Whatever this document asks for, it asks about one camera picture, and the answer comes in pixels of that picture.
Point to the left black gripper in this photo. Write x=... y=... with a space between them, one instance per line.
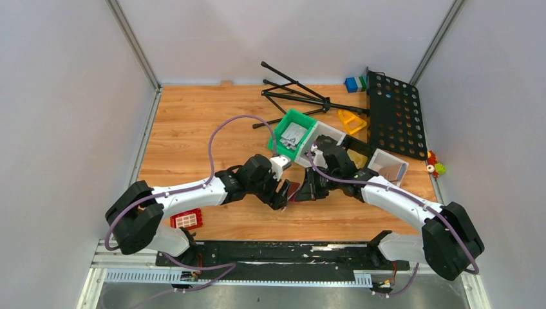
x=270 y=199

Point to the white bin at end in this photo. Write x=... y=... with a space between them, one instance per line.
x=382 y=158

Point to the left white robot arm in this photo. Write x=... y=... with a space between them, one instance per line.
x=136 y=218

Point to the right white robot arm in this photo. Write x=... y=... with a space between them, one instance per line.
x=448 y=241

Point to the black parts in bin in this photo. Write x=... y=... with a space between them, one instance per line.
x=324 y=142

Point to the white bin with black parts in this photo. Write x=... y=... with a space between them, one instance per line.
x=318 y=134

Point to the green toy block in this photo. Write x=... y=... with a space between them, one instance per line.
x=364 y=82

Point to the red leather card holder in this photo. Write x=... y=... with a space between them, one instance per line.
x=292 y=190

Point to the black folding tripod stand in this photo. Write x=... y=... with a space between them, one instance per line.
x=295 y=91

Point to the red building brick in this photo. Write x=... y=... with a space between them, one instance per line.
x=191 y=219

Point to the blue toy block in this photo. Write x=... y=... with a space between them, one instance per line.
x=353 y=84

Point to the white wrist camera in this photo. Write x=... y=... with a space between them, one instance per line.
x=316 y=156
x=279 y=164

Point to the colourful small toy pile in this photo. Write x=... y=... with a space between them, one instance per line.
x=434 y=167

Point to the brown leather card pouch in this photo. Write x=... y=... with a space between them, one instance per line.
x=393 y=173

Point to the green plastic bin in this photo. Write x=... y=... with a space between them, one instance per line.
x=291 y=116

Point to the black perforated metal panel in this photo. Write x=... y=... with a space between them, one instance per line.
x=396 y=121

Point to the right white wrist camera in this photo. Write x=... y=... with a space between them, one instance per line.
x=316 y=156

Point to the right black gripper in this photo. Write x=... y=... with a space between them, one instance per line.
x=309 y=191

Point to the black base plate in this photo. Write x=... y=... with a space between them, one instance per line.
x=289 y=261

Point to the grey metal parts in bin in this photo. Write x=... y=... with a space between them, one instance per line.
x=292 y=136

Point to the black plastic bin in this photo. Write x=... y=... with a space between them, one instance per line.
x=358 y=151

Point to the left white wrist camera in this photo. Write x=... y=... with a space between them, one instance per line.
x=279 y=164

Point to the yellow plastic triangle piece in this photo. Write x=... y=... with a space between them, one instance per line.
x=351 y=122

